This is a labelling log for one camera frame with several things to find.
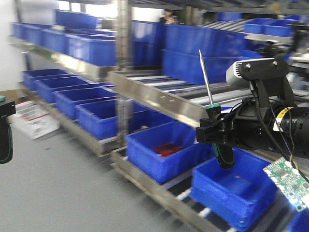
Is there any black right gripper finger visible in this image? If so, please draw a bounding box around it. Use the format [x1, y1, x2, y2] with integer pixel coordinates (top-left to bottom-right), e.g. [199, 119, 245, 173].
[196, 118, 227, 144]

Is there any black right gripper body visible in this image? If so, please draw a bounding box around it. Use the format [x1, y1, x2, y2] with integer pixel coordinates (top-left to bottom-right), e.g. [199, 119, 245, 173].
[224, 97, 278, 150]

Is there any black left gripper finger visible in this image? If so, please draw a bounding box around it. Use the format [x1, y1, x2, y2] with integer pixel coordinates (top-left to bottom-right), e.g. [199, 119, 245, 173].
[0, 101, 16, 118]

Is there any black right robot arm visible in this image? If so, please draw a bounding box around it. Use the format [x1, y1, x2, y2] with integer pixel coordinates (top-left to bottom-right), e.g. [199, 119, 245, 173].
[196, 98, 309, 159]

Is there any white printed cardboard box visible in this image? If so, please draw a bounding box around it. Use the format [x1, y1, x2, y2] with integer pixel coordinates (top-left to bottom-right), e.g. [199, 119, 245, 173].
[11, 101, 60, 140]

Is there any steel storage shelf rack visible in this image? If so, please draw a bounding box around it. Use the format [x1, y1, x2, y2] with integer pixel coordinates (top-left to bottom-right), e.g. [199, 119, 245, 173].
[9, 0, 309, 232]

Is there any blue bin with red parts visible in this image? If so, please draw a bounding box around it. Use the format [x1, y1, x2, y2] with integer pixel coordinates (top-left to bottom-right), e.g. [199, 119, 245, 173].
[126, 122, 214, 184]

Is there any blue bin under screwdriver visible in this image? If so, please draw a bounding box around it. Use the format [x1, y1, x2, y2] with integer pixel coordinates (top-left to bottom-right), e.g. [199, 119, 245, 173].
[190, 147, 278, 232]

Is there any green circuit board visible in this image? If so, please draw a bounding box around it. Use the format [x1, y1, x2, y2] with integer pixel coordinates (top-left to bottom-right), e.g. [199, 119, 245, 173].
[263, 157, 309, 212]

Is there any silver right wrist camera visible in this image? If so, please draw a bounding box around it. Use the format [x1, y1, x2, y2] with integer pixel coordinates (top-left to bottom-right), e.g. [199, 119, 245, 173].
[226, 58, 289, 89]

